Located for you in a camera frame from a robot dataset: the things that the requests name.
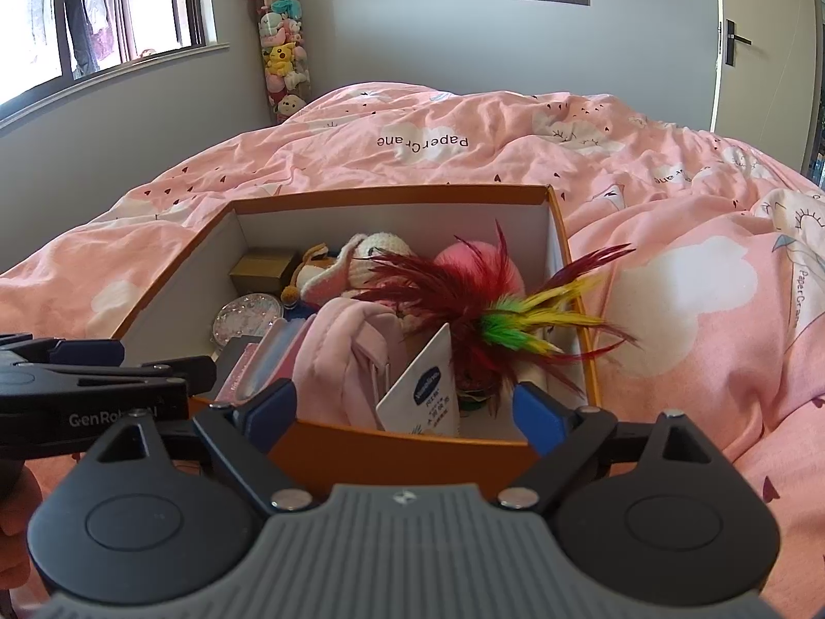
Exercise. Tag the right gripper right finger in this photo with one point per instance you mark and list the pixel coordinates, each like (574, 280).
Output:
(571, 446)

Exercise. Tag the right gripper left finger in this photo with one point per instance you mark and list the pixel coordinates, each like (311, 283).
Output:
(239, 439)

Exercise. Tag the red feather toy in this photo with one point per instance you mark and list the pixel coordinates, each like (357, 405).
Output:
(548, 331)

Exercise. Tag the pink fabric pouch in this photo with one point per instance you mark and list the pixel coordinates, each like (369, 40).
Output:
(350, 358)

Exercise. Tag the white hand cream tube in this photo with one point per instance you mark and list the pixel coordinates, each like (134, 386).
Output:
(424, 398)

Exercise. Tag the gold cardboard box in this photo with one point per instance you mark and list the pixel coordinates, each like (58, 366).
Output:
(264, 271)

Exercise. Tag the pink fluffy pompom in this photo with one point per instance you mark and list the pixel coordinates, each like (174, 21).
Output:
(478, 277)

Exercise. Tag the person left hand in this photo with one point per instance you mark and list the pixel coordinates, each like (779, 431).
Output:
(17, 510)

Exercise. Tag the pink card box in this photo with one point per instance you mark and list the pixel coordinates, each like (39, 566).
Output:
(233, 373)

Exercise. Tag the pink clear pouch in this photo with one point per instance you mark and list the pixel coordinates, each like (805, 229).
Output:
(274, 357)

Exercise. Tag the orange cardboard box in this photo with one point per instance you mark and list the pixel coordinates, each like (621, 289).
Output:
(173, 319)

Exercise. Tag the brown plush dog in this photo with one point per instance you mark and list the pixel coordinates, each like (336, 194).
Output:
(315, 261)

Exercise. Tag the white crochet bunny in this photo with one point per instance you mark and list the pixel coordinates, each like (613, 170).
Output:
(353, 267)

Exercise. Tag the pink patterned duvet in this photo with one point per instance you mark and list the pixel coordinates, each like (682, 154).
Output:
(723, 291)

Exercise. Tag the stuffed toy column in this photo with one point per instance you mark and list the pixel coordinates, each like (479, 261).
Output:
(283, 55)

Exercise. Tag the cream room door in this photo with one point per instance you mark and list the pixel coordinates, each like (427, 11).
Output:
(768, 76)

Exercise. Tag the window with frame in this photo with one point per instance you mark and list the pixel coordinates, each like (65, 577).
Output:
(50, 47)

